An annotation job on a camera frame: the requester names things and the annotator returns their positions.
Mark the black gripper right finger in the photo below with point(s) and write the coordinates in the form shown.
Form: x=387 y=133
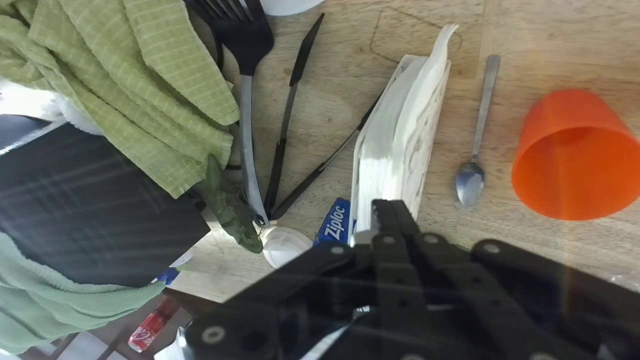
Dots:
x=521 y=307

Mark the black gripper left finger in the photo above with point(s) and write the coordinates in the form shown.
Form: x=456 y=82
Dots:
x=293 y=300

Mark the orange plastic cup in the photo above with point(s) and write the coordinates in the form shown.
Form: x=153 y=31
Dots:
x=573 y=161

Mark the blue Ziploc box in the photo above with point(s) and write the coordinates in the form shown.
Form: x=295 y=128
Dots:
x=333 y=223

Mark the white paper sheet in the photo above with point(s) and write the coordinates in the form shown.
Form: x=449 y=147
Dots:
x=206 y=270

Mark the dark green rag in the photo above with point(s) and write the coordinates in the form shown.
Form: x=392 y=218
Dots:
x=231 y=207

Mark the thin black utensil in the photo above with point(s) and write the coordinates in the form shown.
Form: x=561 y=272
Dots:
x=321 y=170

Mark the small metal spoon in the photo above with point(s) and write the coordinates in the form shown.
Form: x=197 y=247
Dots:
x=468 y=180

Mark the red labelled bottle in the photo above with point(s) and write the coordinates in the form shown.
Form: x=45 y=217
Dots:
x=147 y=330

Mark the black tongs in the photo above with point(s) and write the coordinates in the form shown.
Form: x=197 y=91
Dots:
x=293 y=93

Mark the dark plaid cloth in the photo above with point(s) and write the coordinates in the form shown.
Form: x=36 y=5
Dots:
x=86 y=207

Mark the light green cloth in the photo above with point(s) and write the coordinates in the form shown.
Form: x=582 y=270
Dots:
x=53 y=307

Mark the black slotted spatula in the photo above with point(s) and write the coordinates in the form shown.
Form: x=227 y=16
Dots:
x=245 y=36

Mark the olive green waffle towel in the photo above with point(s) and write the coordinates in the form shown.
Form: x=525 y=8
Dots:
x=120 y=87

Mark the clear plastic zip bag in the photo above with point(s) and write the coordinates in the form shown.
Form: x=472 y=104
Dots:
x=407 y=33

